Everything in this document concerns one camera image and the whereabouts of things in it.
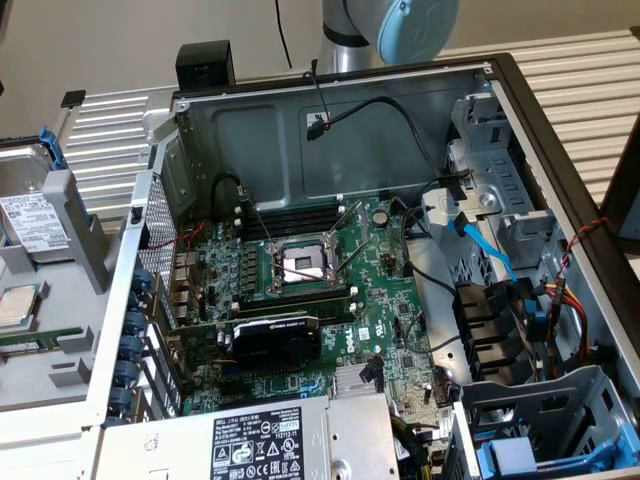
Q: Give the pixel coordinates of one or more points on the hard disk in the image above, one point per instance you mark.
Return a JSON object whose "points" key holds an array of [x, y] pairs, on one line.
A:
{"points": [[30, 200]]}

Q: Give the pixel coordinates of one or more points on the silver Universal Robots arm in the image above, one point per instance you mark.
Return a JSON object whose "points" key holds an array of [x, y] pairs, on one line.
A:
{"points": [[345, 55]]}

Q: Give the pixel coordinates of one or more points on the grey metal disk bay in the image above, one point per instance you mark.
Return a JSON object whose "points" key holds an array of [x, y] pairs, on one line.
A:
{"points": [[500, 400]]}

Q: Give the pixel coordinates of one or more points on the blue plastic disk carrier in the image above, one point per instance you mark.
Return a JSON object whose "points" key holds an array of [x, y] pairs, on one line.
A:
{"points": [[510, 452]]}

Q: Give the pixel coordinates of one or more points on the CPU socket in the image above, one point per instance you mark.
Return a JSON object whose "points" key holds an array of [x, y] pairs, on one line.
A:
{"points": [[300, 262]]}

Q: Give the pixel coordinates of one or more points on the black RAM slot bank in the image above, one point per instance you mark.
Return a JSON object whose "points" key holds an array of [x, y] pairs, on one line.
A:
{"points": [[295, 220], [295, 302]]}

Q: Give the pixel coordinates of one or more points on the metal socket cover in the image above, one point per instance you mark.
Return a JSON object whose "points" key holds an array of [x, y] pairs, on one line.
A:
{"points": [[362, 220]]}

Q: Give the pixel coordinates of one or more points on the round coin battery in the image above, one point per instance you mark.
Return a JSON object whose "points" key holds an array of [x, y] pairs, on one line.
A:
{"points": [[381, 217]]}

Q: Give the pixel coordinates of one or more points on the green motherboard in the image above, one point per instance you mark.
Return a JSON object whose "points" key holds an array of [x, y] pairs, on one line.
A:
{"points": [[380, 310]]}

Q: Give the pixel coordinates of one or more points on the black graphics card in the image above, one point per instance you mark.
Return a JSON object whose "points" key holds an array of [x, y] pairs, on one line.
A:
{"points": [[275, 342]]}

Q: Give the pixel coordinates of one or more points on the open grey PC case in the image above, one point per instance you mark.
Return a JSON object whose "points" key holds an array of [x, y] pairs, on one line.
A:
{"points": [[260, 145]]}

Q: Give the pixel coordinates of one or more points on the silver finned heatsink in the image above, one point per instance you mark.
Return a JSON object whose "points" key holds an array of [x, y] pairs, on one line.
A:
{"points": [[347, 380]]}

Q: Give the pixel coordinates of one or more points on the black plastic guide block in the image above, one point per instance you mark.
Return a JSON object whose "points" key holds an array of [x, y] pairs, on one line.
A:
{"points": [[480, 320]]}

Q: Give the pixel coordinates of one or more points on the dark blue slot latch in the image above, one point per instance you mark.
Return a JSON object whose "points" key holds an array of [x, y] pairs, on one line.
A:
{"points": [[132, 348], [142, 278], [121, 401], [135, 323], [126, 373]]}

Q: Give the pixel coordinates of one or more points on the metal drive cage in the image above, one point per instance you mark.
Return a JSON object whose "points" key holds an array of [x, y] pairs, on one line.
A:
{"points": [[500, 170]]}

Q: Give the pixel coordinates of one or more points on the black box clamp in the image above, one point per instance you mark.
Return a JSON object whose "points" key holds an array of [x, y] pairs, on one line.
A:
{"points": [[205, 62]]}

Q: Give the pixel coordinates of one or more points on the grey power supply unit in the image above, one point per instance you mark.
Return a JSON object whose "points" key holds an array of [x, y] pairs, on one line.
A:
{"points": [[200, 440]]}

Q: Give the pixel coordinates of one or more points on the grey plastic parts rack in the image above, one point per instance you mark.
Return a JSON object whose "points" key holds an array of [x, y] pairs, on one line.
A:
{"points": [[75, 310]]}

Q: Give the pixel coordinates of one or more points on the green RAM stick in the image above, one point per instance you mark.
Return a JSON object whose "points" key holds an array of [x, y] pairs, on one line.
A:
{"points": [[40, 341]]}

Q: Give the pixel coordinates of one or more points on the silver CPU chip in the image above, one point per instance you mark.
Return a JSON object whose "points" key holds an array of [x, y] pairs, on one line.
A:
{"points": [[15, 307]]}

